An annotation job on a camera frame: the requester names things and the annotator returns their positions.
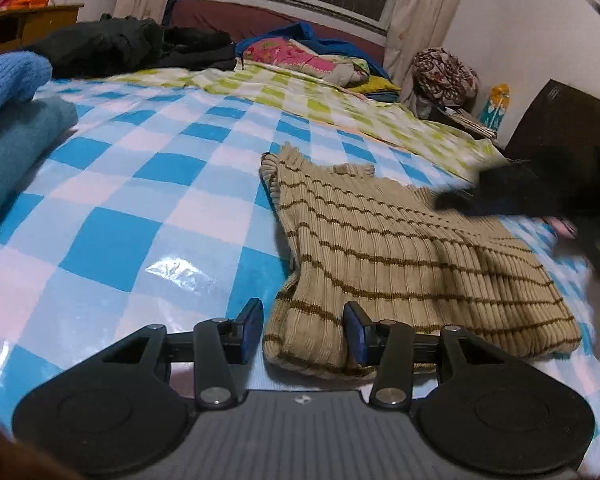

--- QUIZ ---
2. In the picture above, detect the blue knit sweater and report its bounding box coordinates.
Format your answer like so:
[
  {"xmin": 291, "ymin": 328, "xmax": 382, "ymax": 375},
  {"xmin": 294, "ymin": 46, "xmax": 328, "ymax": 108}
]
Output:
[{"xmin": 0, "ymin": 52, "xmax": 54, "ymax": 127}]

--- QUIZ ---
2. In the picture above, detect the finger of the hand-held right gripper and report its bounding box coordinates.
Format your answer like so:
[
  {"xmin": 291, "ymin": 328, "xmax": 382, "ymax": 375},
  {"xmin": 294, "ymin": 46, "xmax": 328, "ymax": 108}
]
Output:
[{"xmin": 432, "ymin": 185, "xmax": 487, "ymax": 217}]

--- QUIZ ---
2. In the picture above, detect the brown patterned bag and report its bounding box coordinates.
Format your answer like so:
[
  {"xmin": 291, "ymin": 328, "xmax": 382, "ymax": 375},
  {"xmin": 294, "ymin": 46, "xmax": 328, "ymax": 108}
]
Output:
[{"xmin": 411, "ymin": 47, "xmax": 481, "ymax": 121}]

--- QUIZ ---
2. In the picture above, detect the teal knit sweater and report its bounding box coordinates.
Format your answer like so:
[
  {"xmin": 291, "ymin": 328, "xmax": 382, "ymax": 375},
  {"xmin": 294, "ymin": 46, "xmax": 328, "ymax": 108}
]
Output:
[{"xmin": 0, "ymin": 97, "xmax": 79, "ymax": 243}]

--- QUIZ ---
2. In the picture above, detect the dark wooden headboard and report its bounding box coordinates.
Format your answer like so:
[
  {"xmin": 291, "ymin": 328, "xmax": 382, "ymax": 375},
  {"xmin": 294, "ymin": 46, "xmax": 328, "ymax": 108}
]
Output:
[{"xmin": 502, "ymin": 78, "xmax": 600, "ymax": 171}]

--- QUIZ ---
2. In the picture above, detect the yellow cloth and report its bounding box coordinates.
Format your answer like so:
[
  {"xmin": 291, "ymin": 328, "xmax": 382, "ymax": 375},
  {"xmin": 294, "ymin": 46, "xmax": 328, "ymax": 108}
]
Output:
[{"xmin": 350, "ymin": 76, "xmax": 402, "ymax": 96}]

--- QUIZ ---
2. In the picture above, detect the pink floral quilt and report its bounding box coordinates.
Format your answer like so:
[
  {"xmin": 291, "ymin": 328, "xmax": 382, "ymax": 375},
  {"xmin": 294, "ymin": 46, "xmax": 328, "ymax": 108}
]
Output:
[{"xmin": 242, "ymin": 37, "xmax": 371, "ymax": 86}]

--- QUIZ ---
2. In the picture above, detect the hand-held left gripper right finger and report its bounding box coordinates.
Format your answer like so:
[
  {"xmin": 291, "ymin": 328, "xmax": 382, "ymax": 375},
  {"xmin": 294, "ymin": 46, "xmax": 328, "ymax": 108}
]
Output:
[{"xmin": 343, "ymin": 301, "xmax": 511, "ymax": 410}]

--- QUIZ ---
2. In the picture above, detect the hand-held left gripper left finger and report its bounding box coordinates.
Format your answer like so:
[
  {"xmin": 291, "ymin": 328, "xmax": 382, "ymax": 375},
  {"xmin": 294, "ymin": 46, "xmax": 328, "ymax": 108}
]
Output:
[{"xmin": 100, "ymin": 298, "xmax": 265, "ymax": 410}]

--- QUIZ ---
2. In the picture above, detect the black clothes pile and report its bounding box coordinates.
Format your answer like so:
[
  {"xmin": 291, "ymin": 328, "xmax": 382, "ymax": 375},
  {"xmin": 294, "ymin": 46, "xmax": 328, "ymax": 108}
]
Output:
[{"xmin": 25, "ymin": 12, "xmax": 238, "ymax": 81}]

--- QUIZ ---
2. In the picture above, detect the green checked bed sheet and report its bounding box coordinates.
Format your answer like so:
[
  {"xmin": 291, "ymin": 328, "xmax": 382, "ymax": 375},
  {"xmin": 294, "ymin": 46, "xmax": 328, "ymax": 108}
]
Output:
[{"xmin": 97, "ymin": 60, "xmax": 508, "ymax": 183}]

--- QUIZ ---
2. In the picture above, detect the beige striped knit sweater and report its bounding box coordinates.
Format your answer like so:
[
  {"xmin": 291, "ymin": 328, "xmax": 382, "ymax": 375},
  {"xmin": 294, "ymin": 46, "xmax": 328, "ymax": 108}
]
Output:
[{"xmin": 260, "ymin": 142, "xmax": 582, "ymax": 380}]

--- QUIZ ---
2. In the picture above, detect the wooden side cabinet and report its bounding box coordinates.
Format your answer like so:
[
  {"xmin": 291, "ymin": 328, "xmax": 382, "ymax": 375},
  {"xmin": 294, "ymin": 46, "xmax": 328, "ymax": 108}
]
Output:
[{"xmin": 0, "ymin": 4, "xmax": 85, "ymax": 57}]

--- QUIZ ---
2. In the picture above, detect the blue checked plastic sheet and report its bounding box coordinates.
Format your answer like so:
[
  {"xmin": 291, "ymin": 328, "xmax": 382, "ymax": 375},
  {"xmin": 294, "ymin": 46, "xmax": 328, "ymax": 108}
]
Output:
[{"xmin": 0, "ymin": 80, "xmax": 600, "ymax": 456}]

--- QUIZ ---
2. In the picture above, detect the stack of papers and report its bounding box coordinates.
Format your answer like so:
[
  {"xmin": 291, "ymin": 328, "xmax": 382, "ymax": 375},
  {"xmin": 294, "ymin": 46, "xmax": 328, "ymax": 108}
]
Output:
[{"xmin": 442, "ymin": 107, "xmax": 498, "ymax": 140}]

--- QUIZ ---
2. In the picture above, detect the maroon window seat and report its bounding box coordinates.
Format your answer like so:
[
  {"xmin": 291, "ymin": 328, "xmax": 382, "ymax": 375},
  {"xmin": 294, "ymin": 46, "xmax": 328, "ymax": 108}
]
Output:
[{"xmin": 169, "ymin": 0, "xmax": 388, "ymax": 67}]

